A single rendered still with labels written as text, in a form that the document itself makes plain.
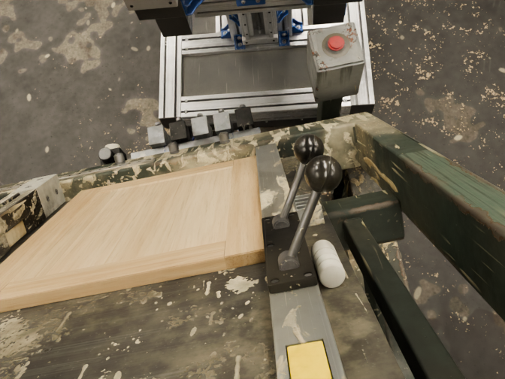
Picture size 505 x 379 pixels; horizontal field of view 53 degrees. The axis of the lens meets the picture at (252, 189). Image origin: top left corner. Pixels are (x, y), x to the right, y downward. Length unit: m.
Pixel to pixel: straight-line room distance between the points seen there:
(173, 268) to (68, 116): 1.84
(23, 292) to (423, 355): 0.52
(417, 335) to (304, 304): 0.16
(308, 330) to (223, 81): 1.71
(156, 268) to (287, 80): 1.47
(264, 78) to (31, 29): 1.25
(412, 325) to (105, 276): 0.40
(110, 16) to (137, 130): 0.62
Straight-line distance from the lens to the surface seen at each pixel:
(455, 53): 2.44
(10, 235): 1.06
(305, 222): 0.52
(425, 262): 2.09
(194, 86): 2.10
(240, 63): 2.11
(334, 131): 1.21
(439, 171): 0.77
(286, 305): 0.49
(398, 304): 0.64
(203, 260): 0.68
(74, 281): 0.74
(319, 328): 0.44
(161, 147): 1.43
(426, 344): 0.58
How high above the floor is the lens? 2.02
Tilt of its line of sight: 73 degrees down
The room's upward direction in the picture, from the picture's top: 19 degrees counter-clockwise
